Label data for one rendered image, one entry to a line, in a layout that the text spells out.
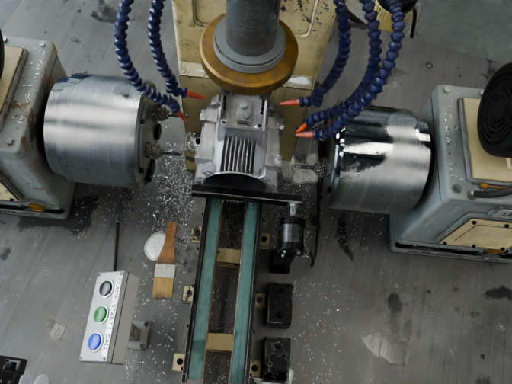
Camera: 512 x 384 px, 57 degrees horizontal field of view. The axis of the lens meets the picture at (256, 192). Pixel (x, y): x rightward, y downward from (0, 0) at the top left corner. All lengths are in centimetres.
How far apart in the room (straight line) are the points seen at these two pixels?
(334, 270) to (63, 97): 78
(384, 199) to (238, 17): 51
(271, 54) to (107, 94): 38
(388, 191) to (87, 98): 67
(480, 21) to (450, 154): 217
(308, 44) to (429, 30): 191
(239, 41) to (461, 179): 54
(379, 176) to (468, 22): 221
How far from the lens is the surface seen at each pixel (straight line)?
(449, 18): 314
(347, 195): 106
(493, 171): 110
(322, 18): 111
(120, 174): 107
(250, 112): 106
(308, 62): 121
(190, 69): 111
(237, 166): 101
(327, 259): 129
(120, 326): 97
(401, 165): 105
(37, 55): 117
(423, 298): 135
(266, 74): 86
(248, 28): 81
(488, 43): 312
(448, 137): 111
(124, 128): 102
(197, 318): 111
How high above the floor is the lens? 201
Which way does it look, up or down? 65 degrees down
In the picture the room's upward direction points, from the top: 11 degrees clockwise
